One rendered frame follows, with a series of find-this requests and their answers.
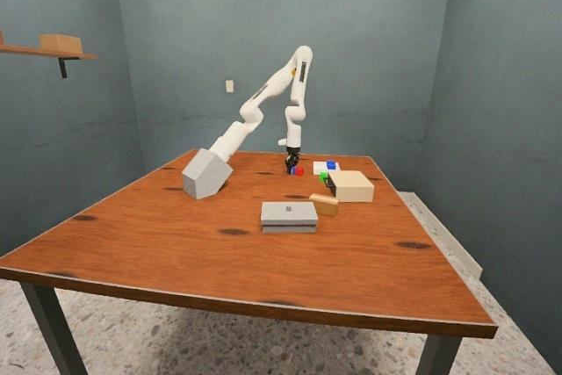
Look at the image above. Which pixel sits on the tan cardboard box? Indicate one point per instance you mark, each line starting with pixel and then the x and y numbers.
pixel 324 204

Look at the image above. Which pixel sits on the grey square sheet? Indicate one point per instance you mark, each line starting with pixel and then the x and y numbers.
pixel 288 213

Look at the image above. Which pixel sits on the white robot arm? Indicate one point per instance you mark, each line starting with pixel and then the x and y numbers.
pixel 297 67

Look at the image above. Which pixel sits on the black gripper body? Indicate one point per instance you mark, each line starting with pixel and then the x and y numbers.
pixel 292 151

